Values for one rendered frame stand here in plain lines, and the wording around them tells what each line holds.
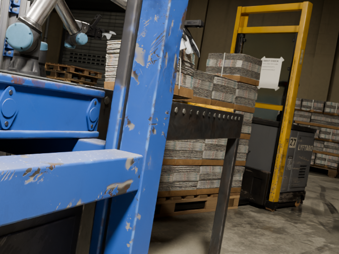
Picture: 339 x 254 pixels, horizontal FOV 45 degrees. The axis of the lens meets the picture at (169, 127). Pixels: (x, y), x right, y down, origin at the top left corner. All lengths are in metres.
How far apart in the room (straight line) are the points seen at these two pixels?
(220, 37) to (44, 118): 9.27
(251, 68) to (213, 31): 6.55
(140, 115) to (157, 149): 0.07
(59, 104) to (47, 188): 0.26
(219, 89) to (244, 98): 0.35
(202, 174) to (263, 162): 0.95
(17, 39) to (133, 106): 1.31
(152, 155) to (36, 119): 0.19
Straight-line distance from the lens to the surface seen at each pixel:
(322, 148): 7.59
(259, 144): 3.96
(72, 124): 0.74
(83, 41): 2.69
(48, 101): 0.69
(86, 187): 0.54
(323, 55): 9.28
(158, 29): 0.67
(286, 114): 3.66
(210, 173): 3.20
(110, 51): 1.85
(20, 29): 1.93
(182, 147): 2.90
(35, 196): 0.47
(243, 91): 3.38
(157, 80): 0.66
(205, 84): 3.01
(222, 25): 9.93
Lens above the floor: 0.79
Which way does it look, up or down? 3 degrees down
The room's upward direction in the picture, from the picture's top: 9 degrees clockwise
